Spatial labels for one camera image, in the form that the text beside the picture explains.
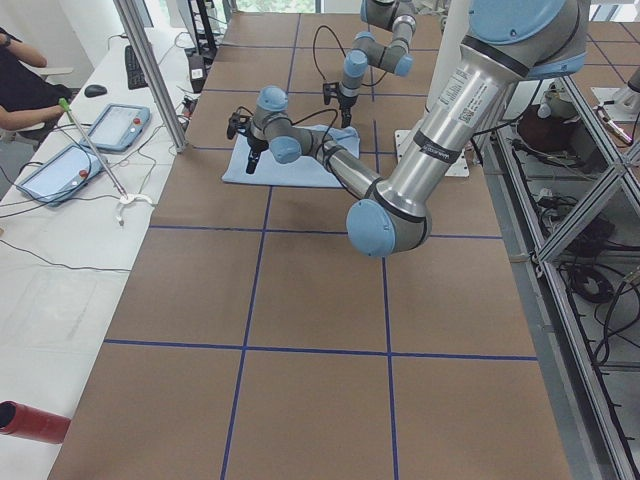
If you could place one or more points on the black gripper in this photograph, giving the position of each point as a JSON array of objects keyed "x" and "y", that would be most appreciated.
[
  {"x": 257, "y": 144},
  {"x": 346, "y": 102}
]

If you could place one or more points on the light blue t-shirt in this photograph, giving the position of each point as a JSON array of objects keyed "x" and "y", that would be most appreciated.
[{"x": 304, "y": 172}]

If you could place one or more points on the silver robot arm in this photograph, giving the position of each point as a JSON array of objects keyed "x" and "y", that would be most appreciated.
[
  {"x": 506, "y": 42},
  {"x": 396, "y": 17}
]

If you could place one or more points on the upper blue teach pendant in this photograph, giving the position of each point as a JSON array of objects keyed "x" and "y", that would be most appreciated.
[{"x": 118, "y": 126}]

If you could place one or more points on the blue teach pendant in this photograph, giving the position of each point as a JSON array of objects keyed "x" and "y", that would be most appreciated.
[
  {"x": 118, "y": 126},
  {"x": 62, "y": 176}
]

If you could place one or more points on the black computer keyboard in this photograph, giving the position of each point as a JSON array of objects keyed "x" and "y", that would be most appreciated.
[{"x": 134, "y": 73}]

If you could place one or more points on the black computer mouse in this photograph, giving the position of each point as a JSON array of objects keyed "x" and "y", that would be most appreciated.
[{"x": 95, "y": 90}]

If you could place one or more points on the lower blue teach pendant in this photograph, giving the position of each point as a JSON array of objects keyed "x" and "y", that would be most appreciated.
[{"x": 62, "y": 176}]

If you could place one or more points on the metal rod with green tip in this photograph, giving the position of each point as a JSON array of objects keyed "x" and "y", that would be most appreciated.
[{"x": 63, "y": 103}]

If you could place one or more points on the seated person in black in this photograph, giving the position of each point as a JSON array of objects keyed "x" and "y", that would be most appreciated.
[{"x": 26, "y": 98}]

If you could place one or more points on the red fire extinguisher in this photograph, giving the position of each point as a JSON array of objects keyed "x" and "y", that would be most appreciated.
[{"x": 31, "y": 423}]

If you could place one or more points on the grey aluminium frame post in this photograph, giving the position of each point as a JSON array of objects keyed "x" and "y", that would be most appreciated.
[{"x": 139, "y": 41}]

